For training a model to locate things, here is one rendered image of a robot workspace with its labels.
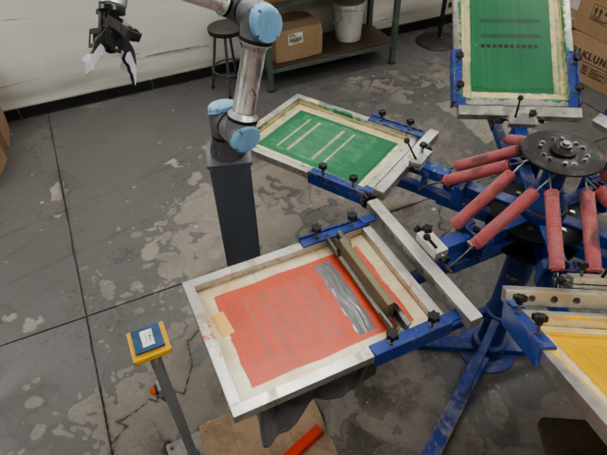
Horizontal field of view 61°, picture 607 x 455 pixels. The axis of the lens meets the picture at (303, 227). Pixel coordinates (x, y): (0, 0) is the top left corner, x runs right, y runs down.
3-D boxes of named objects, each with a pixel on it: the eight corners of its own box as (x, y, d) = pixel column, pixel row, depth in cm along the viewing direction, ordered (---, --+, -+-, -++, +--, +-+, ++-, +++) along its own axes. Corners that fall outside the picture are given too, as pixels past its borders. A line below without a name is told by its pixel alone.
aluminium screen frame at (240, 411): (235, 423, 154) (233, 417, 152) (183, 289, 193) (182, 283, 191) (449, 329, 177) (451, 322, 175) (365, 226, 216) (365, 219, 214)
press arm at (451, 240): (426, 264, 195) (428, 255, 191) (417, 254, 199) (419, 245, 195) (463, 249, 200) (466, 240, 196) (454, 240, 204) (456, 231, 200)
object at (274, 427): (269, 449, 191) (260, 391, 162) (266, 441, 193) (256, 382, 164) (376, 399, 204) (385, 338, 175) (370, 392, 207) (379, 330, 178)
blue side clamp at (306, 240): (303, 257, 206) (303, 245, 201) (298, 249, 209) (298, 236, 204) (368, 234, 214) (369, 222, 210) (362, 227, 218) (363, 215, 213)
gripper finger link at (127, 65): (131, 81, 154) (116, 51, 148) (144, 80, 150) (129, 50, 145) (124, 86, 152) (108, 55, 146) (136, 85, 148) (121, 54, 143)
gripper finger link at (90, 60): (77, 76, 140) (97, 52, 143) (89, 75, 136) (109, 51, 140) (69, 67, 138) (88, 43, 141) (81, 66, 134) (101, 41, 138)
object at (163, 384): (177, 489, 231) (121, 377, 166) (165, 445, 246) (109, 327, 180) (224, 468, 238) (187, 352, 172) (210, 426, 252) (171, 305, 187)
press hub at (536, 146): (480, 392, 263) (567, 186, 170) (434, 335, 289) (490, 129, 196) (538, 363, 274) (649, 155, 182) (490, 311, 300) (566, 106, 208)
